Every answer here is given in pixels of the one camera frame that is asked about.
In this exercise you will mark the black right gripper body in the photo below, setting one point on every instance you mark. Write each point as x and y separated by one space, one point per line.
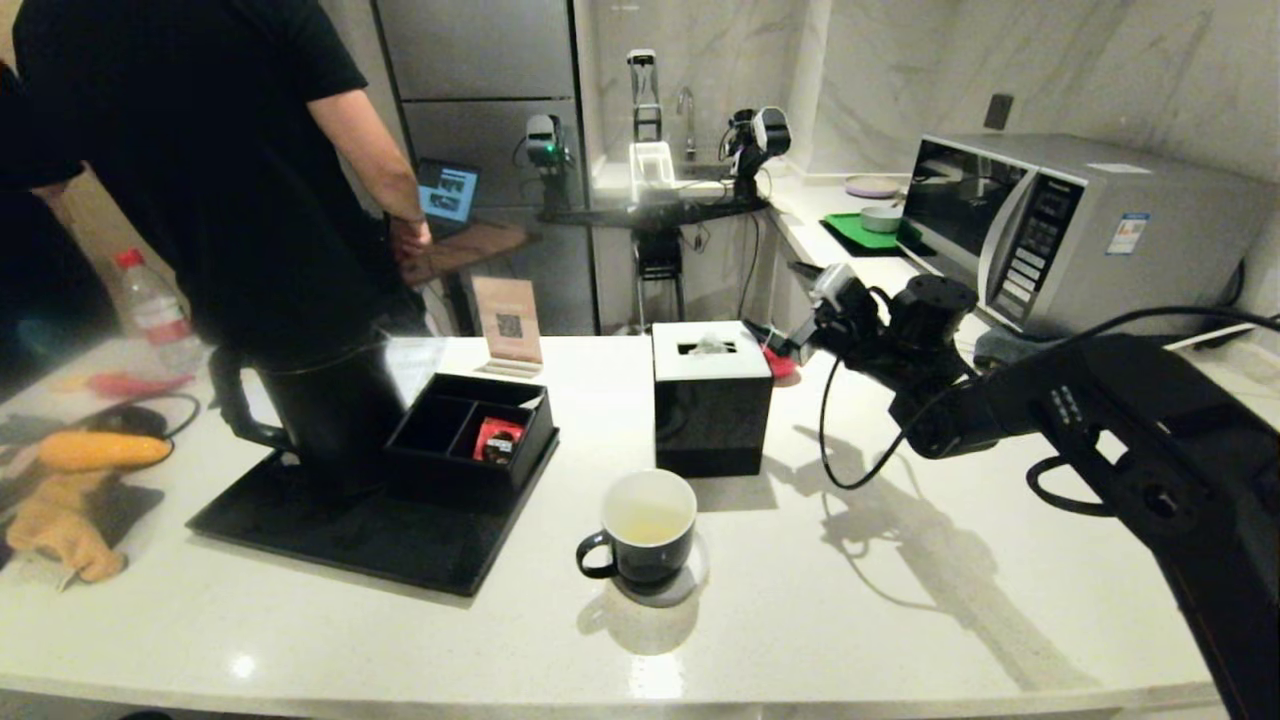
850 335

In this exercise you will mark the black background robot arm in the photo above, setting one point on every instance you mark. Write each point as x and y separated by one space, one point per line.
755 140

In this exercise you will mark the pale pink plate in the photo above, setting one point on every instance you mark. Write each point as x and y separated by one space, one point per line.
872 186

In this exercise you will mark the black electric kettle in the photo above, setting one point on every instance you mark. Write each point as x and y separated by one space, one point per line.
335 420

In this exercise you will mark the chrome faucet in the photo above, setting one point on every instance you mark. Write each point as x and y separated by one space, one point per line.
688 115

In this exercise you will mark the grey steel refrigerator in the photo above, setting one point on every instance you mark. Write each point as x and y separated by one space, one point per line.
500 50

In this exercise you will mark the black serving tray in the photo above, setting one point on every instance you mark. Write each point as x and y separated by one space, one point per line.
400 555

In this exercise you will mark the white dish rack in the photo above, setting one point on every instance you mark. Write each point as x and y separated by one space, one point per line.
650 168

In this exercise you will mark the silver microwave oven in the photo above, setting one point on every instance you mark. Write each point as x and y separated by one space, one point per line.
1140 230

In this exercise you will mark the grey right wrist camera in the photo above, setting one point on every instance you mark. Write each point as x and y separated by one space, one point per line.
835 285

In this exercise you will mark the open laptop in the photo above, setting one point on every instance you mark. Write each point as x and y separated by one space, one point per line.
447 192

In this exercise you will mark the orange plush piece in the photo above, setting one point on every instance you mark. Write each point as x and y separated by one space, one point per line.
105 450

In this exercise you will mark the brown QR code sign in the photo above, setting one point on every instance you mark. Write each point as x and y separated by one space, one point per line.
508 318

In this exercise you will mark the brown wooden table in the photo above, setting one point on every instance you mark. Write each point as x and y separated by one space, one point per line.
475 245

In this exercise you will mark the red tomato-shaped timer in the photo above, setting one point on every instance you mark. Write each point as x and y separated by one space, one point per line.
783 366

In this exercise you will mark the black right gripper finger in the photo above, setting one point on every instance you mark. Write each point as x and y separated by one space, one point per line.
808 272
785 342

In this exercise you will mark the grey device with green light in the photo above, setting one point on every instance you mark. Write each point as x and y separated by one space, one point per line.
543 140

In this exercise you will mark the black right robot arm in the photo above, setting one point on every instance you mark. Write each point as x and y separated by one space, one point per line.
1100 420

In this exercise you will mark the black compartment organizer box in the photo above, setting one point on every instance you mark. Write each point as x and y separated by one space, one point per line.
440 450

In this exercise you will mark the black stool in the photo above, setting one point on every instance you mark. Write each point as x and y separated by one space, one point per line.
659 262

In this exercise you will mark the green tray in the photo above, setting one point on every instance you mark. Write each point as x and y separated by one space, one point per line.
848 232

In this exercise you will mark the small grey bowl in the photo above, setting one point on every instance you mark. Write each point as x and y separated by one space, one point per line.
881 219

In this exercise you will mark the grey oven mitt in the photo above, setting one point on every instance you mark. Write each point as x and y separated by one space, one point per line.
1005 350

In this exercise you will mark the dark wall socket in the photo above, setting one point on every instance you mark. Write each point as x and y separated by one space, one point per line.
997 111

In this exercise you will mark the plastic bottle red cap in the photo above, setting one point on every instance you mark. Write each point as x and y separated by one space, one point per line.
158 312

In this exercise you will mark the person in black shirt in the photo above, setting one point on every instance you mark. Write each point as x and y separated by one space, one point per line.
25 260
200 150

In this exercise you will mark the pink flat item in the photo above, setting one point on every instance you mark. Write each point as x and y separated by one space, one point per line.
130 384

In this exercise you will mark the black mug white inside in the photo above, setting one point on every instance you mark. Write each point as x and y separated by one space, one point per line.
650 560

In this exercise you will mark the chrome metal stand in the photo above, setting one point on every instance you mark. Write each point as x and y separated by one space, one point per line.
644 92

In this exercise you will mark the black tissue box white lid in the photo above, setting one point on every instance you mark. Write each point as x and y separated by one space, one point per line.
710 420

